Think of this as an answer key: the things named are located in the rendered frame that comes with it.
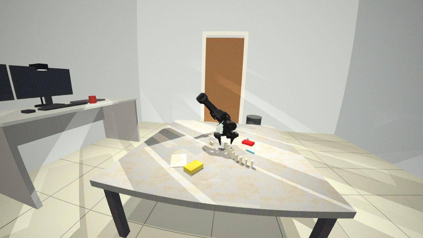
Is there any red rectangular block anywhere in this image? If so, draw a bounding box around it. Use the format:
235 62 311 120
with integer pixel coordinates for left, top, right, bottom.
242 139 254 146

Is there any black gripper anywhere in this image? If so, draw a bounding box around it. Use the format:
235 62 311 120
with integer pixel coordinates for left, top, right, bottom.
214 126 239 145

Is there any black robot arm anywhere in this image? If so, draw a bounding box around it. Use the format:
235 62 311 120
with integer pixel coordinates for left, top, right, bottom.
196 93 237 139

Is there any yellow rectangular block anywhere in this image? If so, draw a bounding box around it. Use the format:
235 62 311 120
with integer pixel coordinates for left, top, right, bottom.
183 160 203 175

